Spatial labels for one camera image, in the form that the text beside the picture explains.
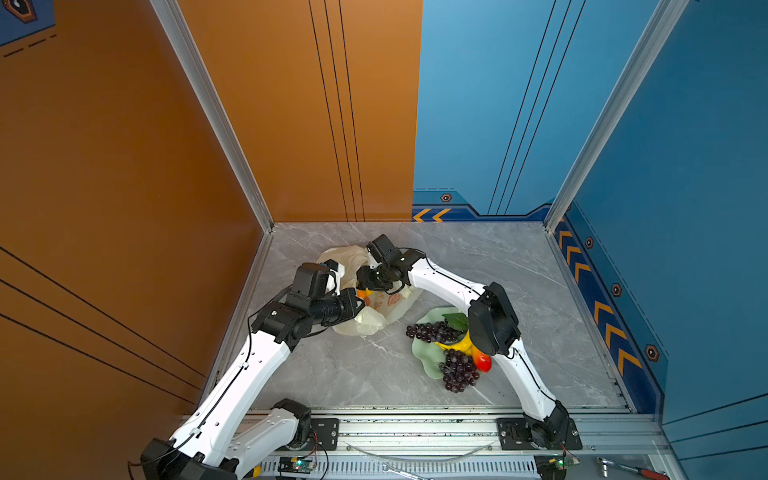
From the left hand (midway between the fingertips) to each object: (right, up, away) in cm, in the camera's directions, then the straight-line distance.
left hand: (367, 300), depth 73 cm
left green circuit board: (-17, -39, -3) cm, 43 cm away
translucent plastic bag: (+2, -6, +20) cm, 21 cm away
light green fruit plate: (+17, -17, +12) cm, 27 cm away
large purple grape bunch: (+23, -18, +2) cm, 29 cm away
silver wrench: (+6, -39, -4) cm, 39 cm away
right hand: (-5, +2, +19) cm, 19 cm away
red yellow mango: (+29, -16, +2) cm, 33 cm away
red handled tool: (+64, -38, -6) cm, 75 cm away
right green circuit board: (+45, -38, -4) cm, 59 cm away
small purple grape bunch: (+19, -11, +11) cm, 25 cm away
